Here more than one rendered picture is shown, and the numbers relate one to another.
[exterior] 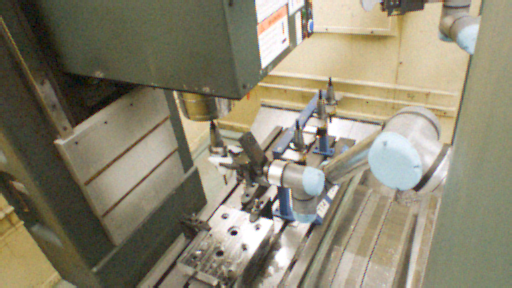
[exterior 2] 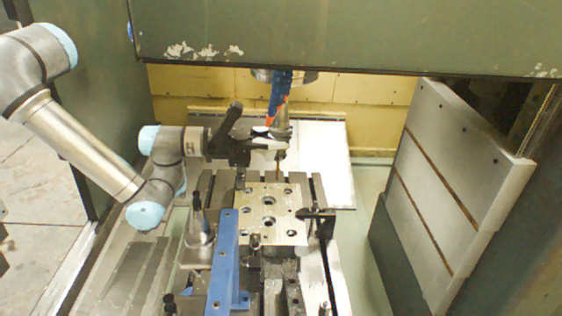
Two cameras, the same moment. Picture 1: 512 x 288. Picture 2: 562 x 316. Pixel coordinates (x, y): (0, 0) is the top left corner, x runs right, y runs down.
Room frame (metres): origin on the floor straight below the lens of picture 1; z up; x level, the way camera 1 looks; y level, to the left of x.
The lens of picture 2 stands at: (1.55, -0.35, 1.75)
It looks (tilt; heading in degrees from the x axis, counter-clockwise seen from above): 34 degrees down; 141
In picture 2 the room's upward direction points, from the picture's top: 4 degrees clockwise
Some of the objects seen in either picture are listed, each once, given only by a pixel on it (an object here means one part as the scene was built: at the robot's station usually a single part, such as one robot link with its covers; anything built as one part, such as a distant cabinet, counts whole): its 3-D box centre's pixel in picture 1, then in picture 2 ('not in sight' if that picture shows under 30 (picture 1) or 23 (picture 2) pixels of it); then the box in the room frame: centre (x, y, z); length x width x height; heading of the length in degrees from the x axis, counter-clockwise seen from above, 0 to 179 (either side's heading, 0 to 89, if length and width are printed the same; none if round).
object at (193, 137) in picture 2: (278, 172); (196, 142); (0.85, -0.06, 1.29); 0.08 x 0.05 x 0.08; 146
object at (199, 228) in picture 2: (298, 136); (198, 219); (1.07, -0.16, 1.26); 0.04 x 0.04 x 0.07
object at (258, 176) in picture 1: (255, 168); (228, 145); (0.89, 0.01, 1.29); 0.12 x 0.08 x 0.09; 56
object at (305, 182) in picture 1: (303, 180); (164, 141); (0.80, -0.13, 1.29); 0.11 x 0.08 x 0.09; 56
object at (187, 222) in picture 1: (196, 227); (314, 219); (0.99, 0.26, 0.97); 0.13 x 0.03 x 0.15; 56
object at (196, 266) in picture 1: (227, 245); (268, 215); (0.89, 0.15, 0.97); 0.29 x 0.23 x 0.05; 146
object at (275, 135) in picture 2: (218, 148); (280, 131); (0.96, 0.11, 1.33); 0.06 x 0.06 x 0.03
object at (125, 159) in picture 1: (134, 162); (431, 190); (1.22, 0.48, 1.16); 0.48 x 0.05 x 0.51; 146
